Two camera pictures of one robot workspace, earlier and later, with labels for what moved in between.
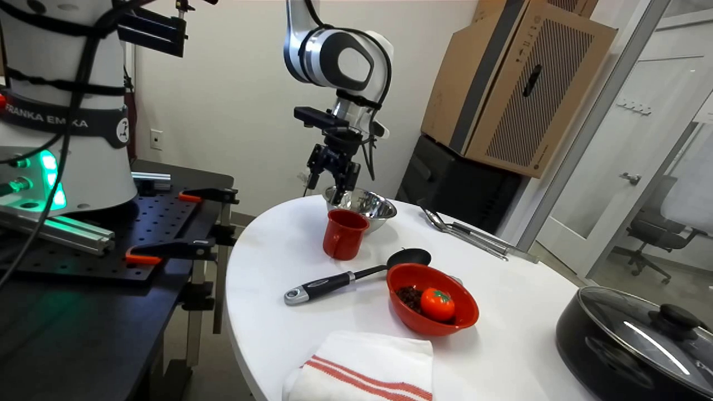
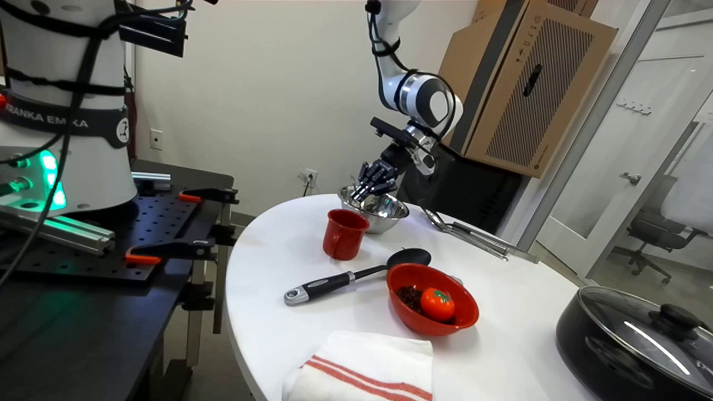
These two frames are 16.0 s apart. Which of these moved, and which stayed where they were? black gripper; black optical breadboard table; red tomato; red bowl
Moved: black gripper
Stayed: red tomato; red bowl; black optical breadboard table
